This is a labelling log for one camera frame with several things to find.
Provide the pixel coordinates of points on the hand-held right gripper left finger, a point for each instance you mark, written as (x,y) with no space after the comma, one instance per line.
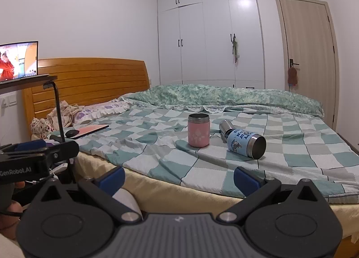
(110,177)

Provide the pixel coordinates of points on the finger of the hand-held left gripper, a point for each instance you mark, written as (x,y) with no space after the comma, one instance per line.
(29,144)
(63,151)

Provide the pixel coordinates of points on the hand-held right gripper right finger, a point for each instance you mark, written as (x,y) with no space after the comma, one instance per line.
(247,181)

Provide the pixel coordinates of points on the blue printed steel cup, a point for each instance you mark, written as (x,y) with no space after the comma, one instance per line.
(242,143)

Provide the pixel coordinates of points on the silver steel cup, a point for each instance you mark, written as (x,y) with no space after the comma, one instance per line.
(225,129)

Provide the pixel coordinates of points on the pink steel cup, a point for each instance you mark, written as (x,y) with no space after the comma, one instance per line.
(198,132)

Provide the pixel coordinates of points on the person's left hand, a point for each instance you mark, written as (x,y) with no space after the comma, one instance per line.
(14,218)

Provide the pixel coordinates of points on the white remote control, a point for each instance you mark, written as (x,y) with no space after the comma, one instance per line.
(59,169)

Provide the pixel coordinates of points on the black computer mouse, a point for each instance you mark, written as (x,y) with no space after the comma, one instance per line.
(72,133)

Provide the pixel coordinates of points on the pink floral soft toy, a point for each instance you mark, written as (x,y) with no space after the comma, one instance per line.
(42,127)

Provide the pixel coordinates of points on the pink mouse pad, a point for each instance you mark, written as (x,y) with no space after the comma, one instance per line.
(91,129)

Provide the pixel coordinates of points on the cream floral cloth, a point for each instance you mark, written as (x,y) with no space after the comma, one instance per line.
(66,113)

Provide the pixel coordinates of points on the black overbed stand table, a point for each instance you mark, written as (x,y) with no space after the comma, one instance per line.
(59,112)

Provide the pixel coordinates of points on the checked teal bed blanket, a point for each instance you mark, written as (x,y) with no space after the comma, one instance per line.
(157,148)

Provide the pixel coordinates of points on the purple floral pillow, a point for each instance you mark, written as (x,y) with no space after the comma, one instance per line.
(103,109)

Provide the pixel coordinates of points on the beige mattress sheet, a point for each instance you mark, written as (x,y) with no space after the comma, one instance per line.
(174,196)

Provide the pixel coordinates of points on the wooden bed headboard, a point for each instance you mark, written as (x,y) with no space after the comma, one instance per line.
(95,81)

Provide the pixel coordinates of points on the computer monitor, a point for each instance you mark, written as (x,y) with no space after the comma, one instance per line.
(16,60)

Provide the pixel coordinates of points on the green floral duvet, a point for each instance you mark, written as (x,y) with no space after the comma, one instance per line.
(224,97)

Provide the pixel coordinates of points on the brown hanging pouch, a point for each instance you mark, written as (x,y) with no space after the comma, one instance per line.
(292,76)

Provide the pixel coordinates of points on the green hanging ornament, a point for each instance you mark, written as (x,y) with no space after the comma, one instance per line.
(235,49)

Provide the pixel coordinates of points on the beige wooden door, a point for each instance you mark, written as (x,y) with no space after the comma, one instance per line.
(308,59)

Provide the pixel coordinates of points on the white wardrobe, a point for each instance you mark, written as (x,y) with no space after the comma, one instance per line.
(207,36)

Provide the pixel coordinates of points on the white wall switch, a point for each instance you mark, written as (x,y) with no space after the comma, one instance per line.
(7,101)

